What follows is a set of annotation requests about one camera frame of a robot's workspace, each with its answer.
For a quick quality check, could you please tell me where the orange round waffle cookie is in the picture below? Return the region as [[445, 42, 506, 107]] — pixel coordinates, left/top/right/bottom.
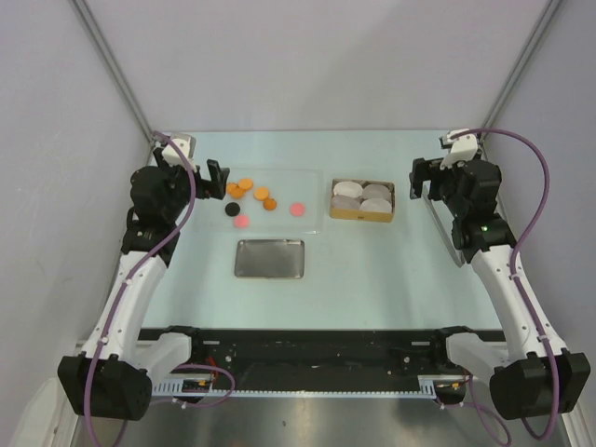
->
[[253, 187, 270, 201]]

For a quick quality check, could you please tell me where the orange flower butter cookie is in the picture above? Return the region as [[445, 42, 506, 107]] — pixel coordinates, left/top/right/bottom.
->
[[263, 197, 277, 210]]

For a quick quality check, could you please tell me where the pink sandwich cookie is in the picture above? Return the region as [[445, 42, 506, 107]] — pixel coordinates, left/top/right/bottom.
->
[[290, 202, 305, 217], [233, 214, 251, 228]]

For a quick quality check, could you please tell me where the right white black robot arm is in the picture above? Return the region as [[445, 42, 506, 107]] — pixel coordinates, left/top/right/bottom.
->
[[409, 158, 590, 420]]

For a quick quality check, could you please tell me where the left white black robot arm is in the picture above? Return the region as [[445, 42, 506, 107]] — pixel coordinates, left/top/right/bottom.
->
[[58, 160, 230, 421]]

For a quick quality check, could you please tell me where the black sandwich cookie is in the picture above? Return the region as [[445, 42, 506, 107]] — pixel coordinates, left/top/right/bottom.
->
[[224, 202, 241, 217]]

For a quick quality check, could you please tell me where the clear plastic tray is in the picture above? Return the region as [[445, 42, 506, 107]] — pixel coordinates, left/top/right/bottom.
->
[[209, 166, 325, 234]]

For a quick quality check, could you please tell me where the white paper cup back right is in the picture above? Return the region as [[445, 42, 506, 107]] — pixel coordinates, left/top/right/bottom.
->
[[361, 183, 392, 201]]

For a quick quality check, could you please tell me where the gold cookie tin box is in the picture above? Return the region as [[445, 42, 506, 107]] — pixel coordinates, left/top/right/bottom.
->
[[329, 178, 397, 224]]

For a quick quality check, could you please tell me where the white paper cup back left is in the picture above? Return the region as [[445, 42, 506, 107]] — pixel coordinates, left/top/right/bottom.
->
[[333, 181, 363, 198]]

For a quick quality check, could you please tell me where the white paper cup front left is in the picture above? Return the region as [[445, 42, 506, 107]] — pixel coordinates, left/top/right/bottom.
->
[[331, 195, 360, 210]]

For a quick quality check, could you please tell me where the silver tin lid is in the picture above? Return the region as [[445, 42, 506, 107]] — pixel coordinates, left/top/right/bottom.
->
[[234, 239, 305, 279]]

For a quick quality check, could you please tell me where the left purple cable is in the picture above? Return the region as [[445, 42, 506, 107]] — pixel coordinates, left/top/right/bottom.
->
[[86, 129, 237, 447]]

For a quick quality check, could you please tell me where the purple cable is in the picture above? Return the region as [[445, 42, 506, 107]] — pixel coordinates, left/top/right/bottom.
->
[[449, 128, 560, 443], [86, 129, 237, 447]]

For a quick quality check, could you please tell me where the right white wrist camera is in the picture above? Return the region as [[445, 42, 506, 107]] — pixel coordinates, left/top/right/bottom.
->
[[440, 129, 480, 170]]

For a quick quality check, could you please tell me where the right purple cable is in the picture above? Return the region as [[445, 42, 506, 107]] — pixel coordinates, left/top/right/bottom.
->
[[449, 128, 560, 443]]

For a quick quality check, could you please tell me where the left aluminium frame post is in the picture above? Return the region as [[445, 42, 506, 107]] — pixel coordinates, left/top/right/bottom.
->
[[69, 0, 153, 142]]

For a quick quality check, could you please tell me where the aluminium frame post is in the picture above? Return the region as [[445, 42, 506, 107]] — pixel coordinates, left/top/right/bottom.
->
[[69, 0, 153, 142], [481, 0, 566, 128]]

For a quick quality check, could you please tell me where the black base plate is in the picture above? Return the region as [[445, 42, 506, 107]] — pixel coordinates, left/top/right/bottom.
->
[[139, 328, 507, 392]]

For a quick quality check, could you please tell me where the right aluminium frame post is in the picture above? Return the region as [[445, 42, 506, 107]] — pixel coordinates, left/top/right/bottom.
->
[[481, 0, 566, 128]]

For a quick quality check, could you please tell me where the white slotted cable duct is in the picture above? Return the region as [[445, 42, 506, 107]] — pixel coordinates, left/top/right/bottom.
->
[[152, 375, 468, 400]]

